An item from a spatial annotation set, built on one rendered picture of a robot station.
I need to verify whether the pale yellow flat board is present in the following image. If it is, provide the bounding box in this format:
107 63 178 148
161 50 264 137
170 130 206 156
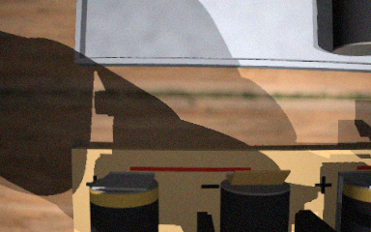
71 147 371 232

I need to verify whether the black battery with gold end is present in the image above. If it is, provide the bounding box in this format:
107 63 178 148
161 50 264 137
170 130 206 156
219 179 291 232
340 178 371 232
89 179 158 232
332 0 371 56

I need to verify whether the white shallow tray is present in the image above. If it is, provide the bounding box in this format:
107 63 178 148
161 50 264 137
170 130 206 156
74 0 371 73

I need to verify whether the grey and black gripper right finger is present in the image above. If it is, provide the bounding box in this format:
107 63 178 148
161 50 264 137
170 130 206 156
295 210 337 232

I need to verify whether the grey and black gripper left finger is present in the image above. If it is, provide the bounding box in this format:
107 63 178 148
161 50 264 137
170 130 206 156
197 212 215 232

